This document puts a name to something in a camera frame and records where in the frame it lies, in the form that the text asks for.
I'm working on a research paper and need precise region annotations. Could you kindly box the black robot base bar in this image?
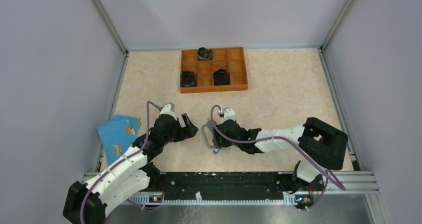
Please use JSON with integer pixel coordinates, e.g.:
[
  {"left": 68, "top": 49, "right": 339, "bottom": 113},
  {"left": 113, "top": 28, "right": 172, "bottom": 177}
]
[{"left": 128, "top": 171, "right": 317, "bottom": 202}]

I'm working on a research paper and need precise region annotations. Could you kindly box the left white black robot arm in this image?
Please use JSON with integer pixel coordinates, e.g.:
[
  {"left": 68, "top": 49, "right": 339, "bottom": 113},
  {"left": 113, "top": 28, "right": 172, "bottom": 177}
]
[{"left": 62, "top": 113, "right": 199, "bottom": 224}]

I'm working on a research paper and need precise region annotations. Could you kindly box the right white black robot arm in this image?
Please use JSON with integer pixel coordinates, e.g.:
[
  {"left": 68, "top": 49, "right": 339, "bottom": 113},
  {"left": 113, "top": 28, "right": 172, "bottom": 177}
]
[{"left": 212, "top": 117, "right": 348, "bottom": 191}]

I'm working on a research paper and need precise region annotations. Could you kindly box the black round part left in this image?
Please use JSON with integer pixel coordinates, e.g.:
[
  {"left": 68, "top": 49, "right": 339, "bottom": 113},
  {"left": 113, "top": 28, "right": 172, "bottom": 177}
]
[{"left": 181, "top": 70, "right": 197, "bottom": 88}]

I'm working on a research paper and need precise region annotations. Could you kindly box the blue patterned cloth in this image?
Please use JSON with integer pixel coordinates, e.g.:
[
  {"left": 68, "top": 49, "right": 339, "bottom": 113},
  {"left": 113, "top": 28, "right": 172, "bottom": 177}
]
[{"left": 96, "top": 114, "right": 141, "bottom": 166}]

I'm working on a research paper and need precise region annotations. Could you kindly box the black round part centre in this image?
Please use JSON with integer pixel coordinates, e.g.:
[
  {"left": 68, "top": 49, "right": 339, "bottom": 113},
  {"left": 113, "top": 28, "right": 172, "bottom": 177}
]
[{"left": 213, "top": 69, "right": 230, "bottom": 86}]

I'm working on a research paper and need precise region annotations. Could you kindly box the orange compartment tray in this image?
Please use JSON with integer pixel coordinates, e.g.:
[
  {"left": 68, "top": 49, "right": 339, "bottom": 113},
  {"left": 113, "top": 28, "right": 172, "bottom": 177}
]
[{"left": 179, "top": 47, "right": 248, "bottom": 94}]

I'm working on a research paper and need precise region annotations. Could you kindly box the black green round part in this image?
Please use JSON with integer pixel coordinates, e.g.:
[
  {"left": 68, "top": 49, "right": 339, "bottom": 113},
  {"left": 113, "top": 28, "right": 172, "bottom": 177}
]
[{"left": 197, "top": 47, "right": 212, "bottom": 61}]

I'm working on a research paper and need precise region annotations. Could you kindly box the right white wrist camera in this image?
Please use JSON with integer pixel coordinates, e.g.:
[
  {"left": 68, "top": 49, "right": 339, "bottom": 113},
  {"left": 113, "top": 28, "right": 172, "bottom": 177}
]
[{"left": 218, "top": 108, "right": 236, "bottom": 122}]

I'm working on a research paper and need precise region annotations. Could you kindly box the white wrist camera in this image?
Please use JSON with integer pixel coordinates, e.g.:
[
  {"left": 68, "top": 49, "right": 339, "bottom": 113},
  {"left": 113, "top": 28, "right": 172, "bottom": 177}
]
[
  {"left": 218, "top": 108, "right": 236, "bottom": 122},
  {"left": 160, "top": 102, "right": 177, "bottom": 120}
]

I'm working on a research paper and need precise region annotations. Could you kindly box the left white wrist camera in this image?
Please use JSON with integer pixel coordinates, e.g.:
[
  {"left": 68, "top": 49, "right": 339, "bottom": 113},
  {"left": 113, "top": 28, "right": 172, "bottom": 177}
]
[{"left": 160, "top": 102, "right": 177, "bottom": 120}]

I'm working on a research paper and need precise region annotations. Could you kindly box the white slotted cable duct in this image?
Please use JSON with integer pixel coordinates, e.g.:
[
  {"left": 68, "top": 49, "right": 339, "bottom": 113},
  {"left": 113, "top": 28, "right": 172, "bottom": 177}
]
[{"left": 121, "top": 192, "right": 298, "bottom": 206}]

